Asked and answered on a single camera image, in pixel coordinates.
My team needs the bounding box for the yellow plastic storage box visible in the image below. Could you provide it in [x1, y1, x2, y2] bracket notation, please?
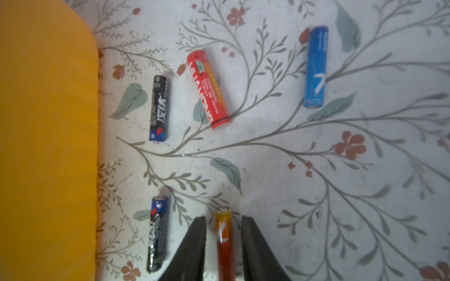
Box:
[1, 1, 98, 281]

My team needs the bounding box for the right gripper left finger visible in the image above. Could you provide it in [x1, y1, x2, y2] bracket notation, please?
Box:
[159, 217, 207, 281]

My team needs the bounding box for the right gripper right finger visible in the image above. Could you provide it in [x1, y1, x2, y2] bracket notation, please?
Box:
[241, 216, 291, 281]

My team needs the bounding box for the red battery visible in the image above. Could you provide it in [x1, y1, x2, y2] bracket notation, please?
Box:
[187, 50, 232, 130]

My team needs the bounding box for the orange white battery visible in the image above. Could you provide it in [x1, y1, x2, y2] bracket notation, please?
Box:
[215, 207, 236, 281]

